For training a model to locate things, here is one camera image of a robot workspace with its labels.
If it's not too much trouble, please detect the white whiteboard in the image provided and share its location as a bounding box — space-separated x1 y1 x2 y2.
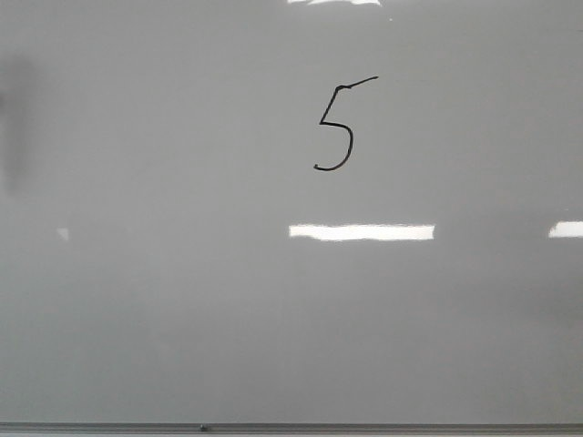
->
1 1 582 423

